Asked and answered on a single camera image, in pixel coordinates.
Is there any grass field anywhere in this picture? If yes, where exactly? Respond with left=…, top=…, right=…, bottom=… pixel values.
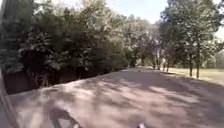
left=163, top=66, right=224, bottom=85

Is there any pale dirt path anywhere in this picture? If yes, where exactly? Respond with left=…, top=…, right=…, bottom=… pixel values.
left=0, top=66, right=224, bottom=128

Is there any row of trees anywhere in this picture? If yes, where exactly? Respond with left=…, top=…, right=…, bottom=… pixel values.
left=146, top=0, right=224, bottom=80

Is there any dense green wood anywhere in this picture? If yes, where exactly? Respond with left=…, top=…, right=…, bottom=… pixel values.
left=0, top=0, right=158, bottom=96

